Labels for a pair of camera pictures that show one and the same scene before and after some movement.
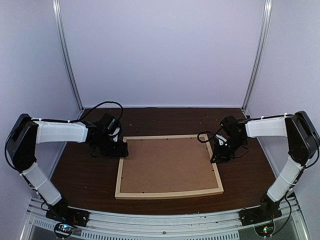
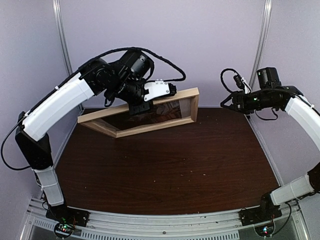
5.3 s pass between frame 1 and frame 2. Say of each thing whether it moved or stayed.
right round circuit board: stayed
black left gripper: moved
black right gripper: moved
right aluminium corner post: stayed
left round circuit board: stayed
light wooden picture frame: moved
